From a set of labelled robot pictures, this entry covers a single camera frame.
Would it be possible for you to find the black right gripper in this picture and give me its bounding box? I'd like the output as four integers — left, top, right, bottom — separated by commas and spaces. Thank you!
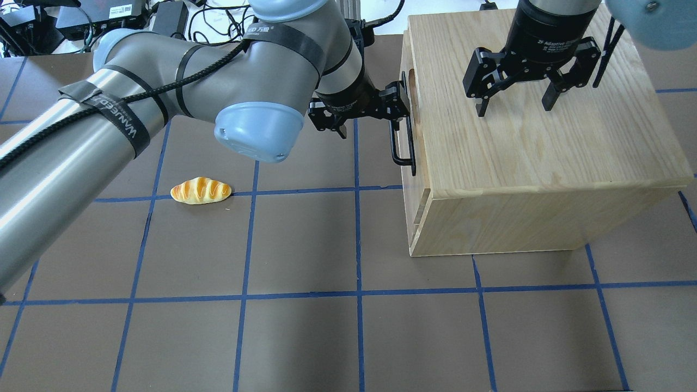
462, 1, 602, 117

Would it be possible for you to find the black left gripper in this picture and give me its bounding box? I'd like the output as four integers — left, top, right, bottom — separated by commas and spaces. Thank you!
307, 19, 410, 139

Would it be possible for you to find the black drawer handle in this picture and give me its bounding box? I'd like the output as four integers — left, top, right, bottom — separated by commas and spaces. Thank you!
389, 74, 417, 177

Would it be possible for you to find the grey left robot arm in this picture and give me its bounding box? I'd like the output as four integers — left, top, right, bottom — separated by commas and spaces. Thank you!
1, 1, 410, 302

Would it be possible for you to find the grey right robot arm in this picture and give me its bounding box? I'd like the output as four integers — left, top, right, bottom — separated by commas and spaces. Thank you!
462, 1, 695, 117

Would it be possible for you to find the wooden drawer cabinet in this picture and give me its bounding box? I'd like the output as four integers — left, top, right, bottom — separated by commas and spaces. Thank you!
401, 9, 694, 256

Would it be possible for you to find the toy bread loaf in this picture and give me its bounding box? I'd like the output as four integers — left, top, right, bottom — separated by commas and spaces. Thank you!
170, 176, 233, 205

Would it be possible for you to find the black power adapter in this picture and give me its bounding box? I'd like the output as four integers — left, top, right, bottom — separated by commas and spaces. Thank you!
150, 1, 188, 40

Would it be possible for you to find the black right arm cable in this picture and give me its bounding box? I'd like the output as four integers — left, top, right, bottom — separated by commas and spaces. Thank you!
592, 16, 626, 89

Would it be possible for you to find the aluminium frame post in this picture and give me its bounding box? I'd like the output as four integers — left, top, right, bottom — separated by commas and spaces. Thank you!
335, 0, 363, 20

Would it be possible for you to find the black cables bundle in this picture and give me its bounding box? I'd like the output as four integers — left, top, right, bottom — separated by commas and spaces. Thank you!
0, 0, 256, 55

